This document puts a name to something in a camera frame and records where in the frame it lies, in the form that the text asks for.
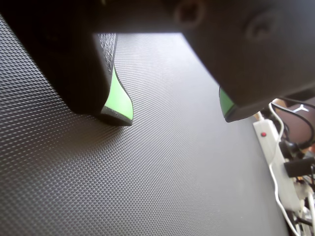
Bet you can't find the thin black cable loop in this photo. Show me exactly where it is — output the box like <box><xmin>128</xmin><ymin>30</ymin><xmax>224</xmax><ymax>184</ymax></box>
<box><xmin>279</xmin><ymin>97</ymin><xmax>315</xmax><ymax>150</ymax></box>

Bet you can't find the thin white cable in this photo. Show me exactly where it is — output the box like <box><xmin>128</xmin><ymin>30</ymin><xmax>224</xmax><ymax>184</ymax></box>
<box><xmin>267</xmin><ymin>102</ymin><xmax>300</xmax><ymax>236</ymax></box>

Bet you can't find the black round plug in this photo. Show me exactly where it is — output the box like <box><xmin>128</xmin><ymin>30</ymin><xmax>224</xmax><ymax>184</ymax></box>
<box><xmin>279</xmin><ymin>140</ymin><xmax>300</xmax><ymax>158</ymax></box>

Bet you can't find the black rectangular plug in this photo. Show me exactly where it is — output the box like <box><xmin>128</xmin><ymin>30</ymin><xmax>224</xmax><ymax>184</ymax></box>
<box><xmin>284</xmin><ymin>157</ymin><xmax>315</xmax><ymax>178</ymax></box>

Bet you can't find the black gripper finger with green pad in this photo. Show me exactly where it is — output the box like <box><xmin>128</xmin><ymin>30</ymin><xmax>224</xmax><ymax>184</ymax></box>
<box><xmin>0</xmin><ymin>0</ymin><xmax>134</xmax><ymax>127</ymax></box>
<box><xmin>172</xmin><ymin>0</ymin><xmax>315</xmax><ymax>123</ymax></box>

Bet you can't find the black device with Y logo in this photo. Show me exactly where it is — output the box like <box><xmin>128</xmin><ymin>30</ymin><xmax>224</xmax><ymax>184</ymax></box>
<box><xmin>270</xmin><ymin>90</ymin><xmax>315</xmax><ymax>116</ymax></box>

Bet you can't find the white power strip red switch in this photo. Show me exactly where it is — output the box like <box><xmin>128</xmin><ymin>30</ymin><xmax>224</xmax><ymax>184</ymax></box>
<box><xmin>252</xmin><ymin>118</ymin><xmax>305</xmax><ymax>212</ymax></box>

